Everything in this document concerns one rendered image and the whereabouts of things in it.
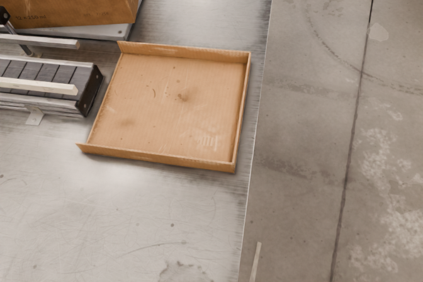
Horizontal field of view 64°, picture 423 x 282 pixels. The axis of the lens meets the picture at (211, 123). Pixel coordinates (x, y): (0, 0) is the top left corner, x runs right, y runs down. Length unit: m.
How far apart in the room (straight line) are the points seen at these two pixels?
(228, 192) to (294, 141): 1.02
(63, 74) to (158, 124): 0.23
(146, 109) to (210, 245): 0.30
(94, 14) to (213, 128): 0.40
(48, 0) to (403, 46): 1.74
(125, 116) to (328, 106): 1.21
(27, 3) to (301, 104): 1.25
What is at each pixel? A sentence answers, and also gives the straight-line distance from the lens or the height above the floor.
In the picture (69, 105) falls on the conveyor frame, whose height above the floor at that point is 0.88.
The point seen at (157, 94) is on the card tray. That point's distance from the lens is 0.73.
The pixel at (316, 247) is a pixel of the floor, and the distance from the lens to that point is 1.47.
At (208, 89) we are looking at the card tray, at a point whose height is 0.83.
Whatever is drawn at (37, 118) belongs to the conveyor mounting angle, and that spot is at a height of 0.83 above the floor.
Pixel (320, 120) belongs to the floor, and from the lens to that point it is 1.69.
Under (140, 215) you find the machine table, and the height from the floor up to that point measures 0.83.
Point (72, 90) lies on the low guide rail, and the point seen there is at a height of 0.91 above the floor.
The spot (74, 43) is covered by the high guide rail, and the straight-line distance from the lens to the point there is 0.70.
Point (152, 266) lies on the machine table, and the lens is 0.61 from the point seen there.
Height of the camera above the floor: 1.42
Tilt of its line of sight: 60 degrees down
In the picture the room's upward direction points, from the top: 8 degrees counter-clockwise
